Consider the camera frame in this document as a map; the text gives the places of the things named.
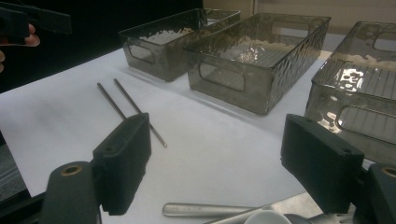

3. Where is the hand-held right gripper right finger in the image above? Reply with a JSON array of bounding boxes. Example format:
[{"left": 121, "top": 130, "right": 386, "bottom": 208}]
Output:
[{"left": 280, "top": 113, "right": 366, "bottom": 216}]

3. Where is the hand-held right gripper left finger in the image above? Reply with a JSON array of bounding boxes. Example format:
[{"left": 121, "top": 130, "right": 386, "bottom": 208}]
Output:
[{"left": 92, "top": 112, "right": 153, "bottom": 217}]

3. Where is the dark metal chopstick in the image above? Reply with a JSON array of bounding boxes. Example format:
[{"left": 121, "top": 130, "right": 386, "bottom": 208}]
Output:
[
  {"left": 112, "top": 77, "right": 168, "bottom": 148},
  {"left": 96, "top": 82, "right": 128, "bottom": 121}
]

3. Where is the smoky clear plastic bin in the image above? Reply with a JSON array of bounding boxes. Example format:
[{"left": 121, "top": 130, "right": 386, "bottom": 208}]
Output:
[
  {"left": 304, "top": 21, "right": 396, "bottom": 166},
  {"left": 118, "top": 7, "right": 242, "bottom": 83},
  {"left": 184, "top": 11, "right": 332, "bottom": 117}
]

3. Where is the black curtain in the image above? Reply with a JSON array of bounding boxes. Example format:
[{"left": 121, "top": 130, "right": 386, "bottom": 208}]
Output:
[{"left": 0, "top": 0, "right": 204, "bottom": 94}]

